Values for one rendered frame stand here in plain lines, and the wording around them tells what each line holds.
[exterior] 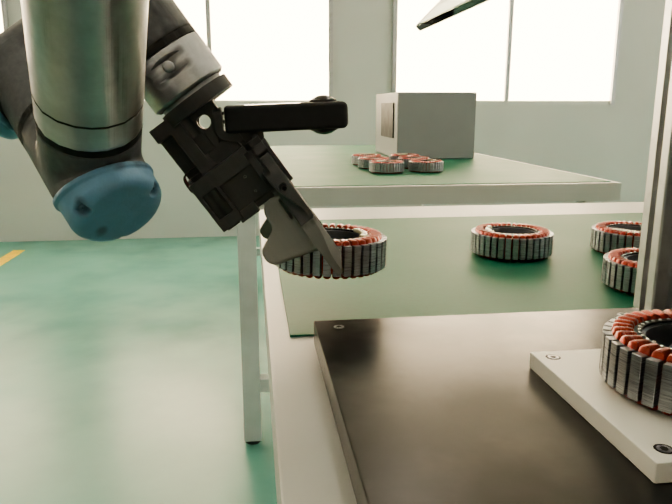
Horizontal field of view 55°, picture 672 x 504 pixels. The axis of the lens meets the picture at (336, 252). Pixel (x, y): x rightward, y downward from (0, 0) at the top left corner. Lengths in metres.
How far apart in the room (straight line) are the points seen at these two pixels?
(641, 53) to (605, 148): 0.76
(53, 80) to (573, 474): 0.38
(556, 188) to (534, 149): 3.43
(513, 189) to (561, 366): 1.38
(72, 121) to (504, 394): 0.34
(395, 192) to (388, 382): 1.30
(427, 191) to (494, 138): 3.44
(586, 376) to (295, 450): 0.20
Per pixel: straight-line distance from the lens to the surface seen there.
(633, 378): 0.42
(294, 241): 0.57
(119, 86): 0.46
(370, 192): 1.71
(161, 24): 0.60
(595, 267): 0.90
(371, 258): 0.60
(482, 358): 0.50
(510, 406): 0.43
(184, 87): 0.59
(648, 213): 0.65
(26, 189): 5.11
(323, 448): 0.42
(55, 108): 0.47
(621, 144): 5.64
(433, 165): 2.06
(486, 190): 1.80
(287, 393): 0.49
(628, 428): 0.40
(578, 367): 0.47
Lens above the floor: 0.95
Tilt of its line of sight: 13 degrees down
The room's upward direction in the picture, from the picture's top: straight up
